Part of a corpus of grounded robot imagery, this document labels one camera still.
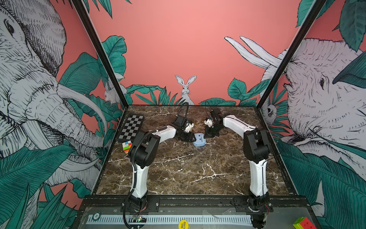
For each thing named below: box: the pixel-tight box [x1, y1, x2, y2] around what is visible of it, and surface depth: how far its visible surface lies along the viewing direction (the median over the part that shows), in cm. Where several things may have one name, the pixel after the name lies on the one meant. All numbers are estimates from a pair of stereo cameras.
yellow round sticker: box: [178, 219, 190, 229], surface depth 70 cm
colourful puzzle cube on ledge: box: [292, 216, 317, 229], surface depth 67 cm
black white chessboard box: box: [116, 113, 145, 143], surface depth 106 cm
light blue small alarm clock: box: [193, 133, 207, 147], surface depth 97 cm
